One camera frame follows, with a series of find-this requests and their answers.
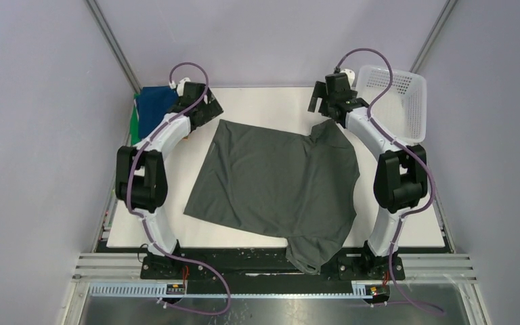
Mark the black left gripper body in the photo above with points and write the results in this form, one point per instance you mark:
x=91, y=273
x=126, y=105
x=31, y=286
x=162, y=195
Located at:
x=202, y=105

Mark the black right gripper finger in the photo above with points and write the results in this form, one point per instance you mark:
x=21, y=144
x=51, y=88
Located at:
x=320, y=91
x=314, y=104

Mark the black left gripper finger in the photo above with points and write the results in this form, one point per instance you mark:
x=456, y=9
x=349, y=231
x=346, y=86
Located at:
x=212, y=108
x=201, y=116

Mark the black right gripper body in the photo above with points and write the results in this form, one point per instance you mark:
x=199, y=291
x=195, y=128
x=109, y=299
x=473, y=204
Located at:
x=327, y=104

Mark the dark grey t shirt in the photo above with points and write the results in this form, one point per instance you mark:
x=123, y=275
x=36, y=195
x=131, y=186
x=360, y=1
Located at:
x=281, y=184

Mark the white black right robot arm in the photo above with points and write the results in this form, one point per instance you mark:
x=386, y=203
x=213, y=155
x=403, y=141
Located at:
x=400, y=180

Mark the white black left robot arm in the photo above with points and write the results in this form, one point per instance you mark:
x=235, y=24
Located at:
x=141, y=179

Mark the folded navy blue t shirt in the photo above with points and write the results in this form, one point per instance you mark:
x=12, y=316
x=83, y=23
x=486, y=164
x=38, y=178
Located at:
x=152, y=104

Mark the white plastic basket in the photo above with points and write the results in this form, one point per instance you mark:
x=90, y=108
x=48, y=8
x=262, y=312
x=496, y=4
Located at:
x=403, y=109

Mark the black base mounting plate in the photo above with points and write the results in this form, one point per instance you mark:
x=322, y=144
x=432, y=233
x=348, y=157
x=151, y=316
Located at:
x=226, y=266

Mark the left aluminium frame post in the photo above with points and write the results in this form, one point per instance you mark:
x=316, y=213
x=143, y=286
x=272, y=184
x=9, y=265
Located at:
x=109, y=36

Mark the grey aluminium frame post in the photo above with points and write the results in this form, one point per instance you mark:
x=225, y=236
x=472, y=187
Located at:
x=433, y=35

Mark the white slotted cable duct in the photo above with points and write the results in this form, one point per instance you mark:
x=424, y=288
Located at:
x=257, y=288

